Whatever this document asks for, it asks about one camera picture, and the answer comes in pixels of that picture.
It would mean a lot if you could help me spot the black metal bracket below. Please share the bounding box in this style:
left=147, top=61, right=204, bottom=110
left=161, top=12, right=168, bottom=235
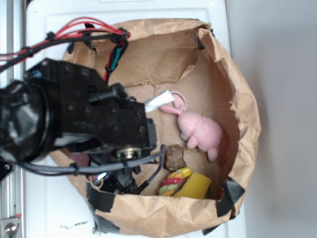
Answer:
left=0, top=160, right=15, bottom=183

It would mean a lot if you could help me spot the grey braided cable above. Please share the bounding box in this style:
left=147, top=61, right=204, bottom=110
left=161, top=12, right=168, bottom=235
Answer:
left=18, top=145, right=167, bottom=195

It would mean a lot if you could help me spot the aluminium frame rail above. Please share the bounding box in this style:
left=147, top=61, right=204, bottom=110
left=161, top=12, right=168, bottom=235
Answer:
left=0, top=0, right=26, bottom=238

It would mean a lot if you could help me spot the white paper tag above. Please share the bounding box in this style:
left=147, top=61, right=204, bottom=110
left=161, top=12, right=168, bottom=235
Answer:
left=144, top=90, right=174, bottom=113

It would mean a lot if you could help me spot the red wire bundle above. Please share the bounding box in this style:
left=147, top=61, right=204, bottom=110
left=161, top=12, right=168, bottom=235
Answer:
left=0, top=16, right=131, bottom=82

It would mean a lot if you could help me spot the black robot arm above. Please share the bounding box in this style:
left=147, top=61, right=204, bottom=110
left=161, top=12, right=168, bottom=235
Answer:
left=0, top=59, right=157, bottom=194

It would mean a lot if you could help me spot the yellow plastic cup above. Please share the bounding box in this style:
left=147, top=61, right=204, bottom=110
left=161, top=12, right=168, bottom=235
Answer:
left=173, top=172, right=212, bottom=199

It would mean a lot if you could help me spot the pink plush bunny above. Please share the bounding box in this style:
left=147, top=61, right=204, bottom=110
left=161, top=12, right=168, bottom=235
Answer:
left=160, top=92, right=223, bottom=161

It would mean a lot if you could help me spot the multicolored twisted rope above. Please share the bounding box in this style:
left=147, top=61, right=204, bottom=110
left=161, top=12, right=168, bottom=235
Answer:
left=158, top=167, right=193, bottom=197

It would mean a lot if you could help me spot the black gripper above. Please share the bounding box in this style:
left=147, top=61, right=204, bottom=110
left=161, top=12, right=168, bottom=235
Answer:
left=25, top=59, right=157, bottom=195

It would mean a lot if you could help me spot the brown rock lump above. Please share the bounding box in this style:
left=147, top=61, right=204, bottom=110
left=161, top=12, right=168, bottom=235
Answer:
left=164, top=145, right=186, bottom=171

